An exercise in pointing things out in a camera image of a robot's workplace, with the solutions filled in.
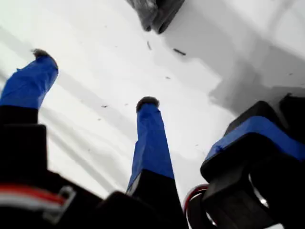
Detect grey striped towel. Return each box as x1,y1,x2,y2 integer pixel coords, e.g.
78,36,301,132
125,0,186,34

